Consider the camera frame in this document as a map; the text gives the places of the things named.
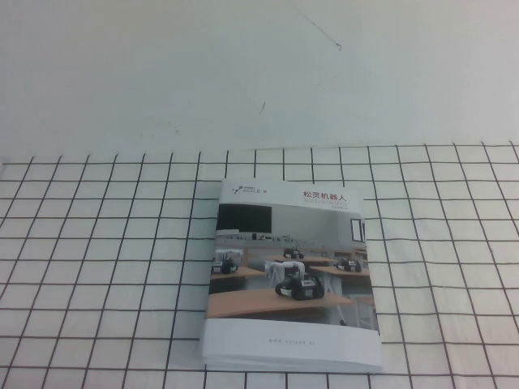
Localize white AgileX product catalogue book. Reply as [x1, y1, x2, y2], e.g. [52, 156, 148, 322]
[197, 177, 384, 373]

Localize white black-grid table cloth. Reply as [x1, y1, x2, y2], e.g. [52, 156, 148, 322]
[0, 139, 519, 389]

